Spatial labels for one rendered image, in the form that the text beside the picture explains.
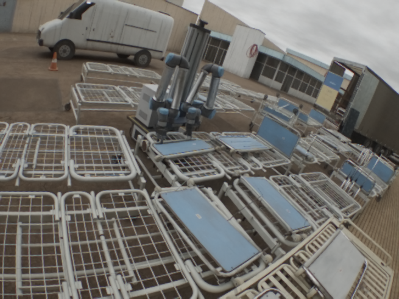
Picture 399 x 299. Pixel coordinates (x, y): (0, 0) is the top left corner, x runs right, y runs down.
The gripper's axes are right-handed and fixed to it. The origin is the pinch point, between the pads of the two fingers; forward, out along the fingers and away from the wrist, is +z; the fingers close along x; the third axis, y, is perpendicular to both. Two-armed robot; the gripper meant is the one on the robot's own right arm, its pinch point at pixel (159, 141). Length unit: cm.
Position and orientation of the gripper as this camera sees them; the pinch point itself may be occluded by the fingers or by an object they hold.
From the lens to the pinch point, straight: 231.6
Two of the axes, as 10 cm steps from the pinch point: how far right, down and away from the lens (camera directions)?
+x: -7.0, -3.4, 6.3
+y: 6.9, -1.1, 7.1
